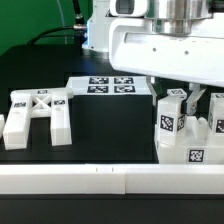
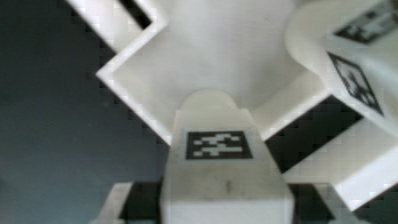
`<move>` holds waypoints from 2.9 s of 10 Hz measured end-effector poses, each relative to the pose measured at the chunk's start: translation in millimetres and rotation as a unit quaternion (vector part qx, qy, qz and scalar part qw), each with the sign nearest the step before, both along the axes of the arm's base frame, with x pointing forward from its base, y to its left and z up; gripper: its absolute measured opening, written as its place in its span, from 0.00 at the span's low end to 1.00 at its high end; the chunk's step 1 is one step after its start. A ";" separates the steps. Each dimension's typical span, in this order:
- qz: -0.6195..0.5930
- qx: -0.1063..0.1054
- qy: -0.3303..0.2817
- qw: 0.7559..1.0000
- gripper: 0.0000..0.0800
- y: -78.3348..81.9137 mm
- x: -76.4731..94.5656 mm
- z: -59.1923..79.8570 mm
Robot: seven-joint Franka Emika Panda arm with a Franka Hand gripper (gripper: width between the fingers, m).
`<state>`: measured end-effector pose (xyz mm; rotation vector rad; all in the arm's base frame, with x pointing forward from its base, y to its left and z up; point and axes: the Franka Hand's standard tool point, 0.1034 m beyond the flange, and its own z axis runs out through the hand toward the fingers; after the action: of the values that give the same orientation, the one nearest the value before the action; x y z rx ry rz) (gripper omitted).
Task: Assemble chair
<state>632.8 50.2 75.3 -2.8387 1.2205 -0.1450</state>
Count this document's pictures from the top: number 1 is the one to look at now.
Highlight white part left edge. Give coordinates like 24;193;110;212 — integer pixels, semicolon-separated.
0;114;5;136

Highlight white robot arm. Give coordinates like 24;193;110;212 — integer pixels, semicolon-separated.
82;0;224;114

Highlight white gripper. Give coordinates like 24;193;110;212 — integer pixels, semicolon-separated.
109;18;224;116

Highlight white chair back frame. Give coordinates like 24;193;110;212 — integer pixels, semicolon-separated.
3;87;73;150

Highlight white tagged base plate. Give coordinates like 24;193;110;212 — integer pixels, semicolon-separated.
66;76;151;96

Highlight white front rail barrier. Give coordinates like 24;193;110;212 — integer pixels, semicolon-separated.
0;164;224;194

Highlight white tagged right block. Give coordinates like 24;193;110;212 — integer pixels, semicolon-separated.
214;93;224;98

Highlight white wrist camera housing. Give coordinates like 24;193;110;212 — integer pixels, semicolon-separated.
110;0;150;17

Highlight black cables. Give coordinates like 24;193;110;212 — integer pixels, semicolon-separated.
27;0;88;46

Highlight white tagged small block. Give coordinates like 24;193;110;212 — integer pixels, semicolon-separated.
167;88;187;98

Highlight white chair seat part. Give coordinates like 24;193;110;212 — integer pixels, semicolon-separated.
155;116;224;165

